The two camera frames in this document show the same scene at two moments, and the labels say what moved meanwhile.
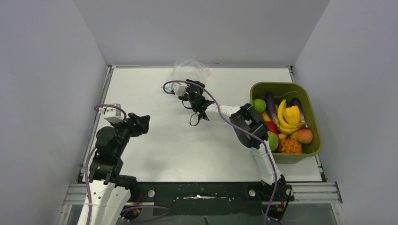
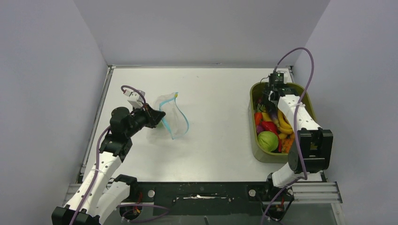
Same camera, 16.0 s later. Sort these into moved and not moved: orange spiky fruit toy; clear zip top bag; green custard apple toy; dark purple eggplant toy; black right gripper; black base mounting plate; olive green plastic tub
Moved: green custard apple toy; black right gripper; clear zip top bag
Not moved: black base mounting plate; olive green plastic tub; dark purple eggplant toy; orange spiky fruit toy
